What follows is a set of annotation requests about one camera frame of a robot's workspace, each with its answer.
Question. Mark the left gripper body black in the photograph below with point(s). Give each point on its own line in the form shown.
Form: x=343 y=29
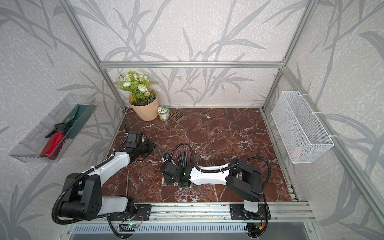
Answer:
x=145 y=149

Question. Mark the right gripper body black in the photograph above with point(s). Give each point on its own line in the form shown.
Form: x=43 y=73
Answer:
x=169 y=182

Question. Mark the green pencil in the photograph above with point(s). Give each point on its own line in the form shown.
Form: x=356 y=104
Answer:
x=127 y=183

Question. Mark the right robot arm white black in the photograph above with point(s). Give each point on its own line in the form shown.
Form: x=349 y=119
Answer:
x=242 y=179

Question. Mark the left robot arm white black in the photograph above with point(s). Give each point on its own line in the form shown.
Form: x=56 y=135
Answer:
x=81 y=198

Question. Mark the terracotta flower pot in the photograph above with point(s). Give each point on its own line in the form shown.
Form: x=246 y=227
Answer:
x=148 y=112

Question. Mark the small tin can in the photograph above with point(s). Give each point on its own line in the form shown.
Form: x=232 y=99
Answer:
x=164 y=113

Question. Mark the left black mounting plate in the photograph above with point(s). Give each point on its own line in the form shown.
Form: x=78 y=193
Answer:
x=143 y=212

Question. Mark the black mounting plate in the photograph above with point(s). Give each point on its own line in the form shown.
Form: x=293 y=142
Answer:
x=143 y=212
x=238 y=212

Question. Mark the brown drain grate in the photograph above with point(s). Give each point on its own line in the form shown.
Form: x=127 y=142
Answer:
x=177 y=116

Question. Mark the green plant white flowers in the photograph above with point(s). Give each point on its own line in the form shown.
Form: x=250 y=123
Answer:
x=138 y=85

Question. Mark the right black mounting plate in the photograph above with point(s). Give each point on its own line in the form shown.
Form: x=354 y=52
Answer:
x=238 y=212

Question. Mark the green circuit board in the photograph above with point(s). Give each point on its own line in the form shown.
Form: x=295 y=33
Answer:
x=129 y=226

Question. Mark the red spray bottle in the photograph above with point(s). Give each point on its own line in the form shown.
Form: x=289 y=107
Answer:
x=56 y=141

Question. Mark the pink object in basket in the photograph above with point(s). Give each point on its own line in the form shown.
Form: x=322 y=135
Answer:
x=296 y=153

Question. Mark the clear plastic wall tray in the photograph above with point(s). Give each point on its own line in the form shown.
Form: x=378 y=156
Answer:
x=30 y=148

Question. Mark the white wire mesh basket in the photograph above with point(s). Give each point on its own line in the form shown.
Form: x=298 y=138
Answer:
x=299 y=126

